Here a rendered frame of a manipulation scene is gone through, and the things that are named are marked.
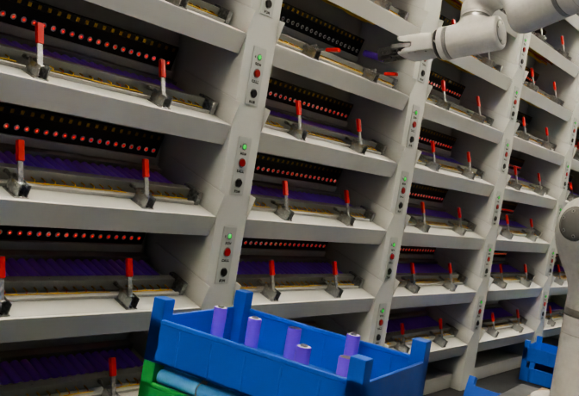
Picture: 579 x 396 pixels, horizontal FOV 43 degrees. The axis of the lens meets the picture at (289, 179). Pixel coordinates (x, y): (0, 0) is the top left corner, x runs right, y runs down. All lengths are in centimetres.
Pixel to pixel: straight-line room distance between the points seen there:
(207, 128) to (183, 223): 19
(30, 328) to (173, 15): 61
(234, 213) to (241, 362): 72
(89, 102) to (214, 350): 56
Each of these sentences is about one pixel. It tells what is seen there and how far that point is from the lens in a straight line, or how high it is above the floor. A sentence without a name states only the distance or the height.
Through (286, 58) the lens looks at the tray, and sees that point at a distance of 167.
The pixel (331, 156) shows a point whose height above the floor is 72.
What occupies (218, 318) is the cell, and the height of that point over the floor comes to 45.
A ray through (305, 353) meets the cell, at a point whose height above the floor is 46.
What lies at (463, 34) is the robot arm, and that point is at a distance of 189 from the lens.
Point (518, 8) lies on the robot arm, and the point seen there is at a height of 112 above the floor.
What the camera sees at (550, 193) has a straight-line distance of 340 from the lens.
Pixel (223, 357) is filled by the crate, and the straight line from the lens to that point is 91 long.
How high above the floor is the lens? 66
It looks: level
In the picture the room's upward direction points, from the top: 9 degrees clockwise
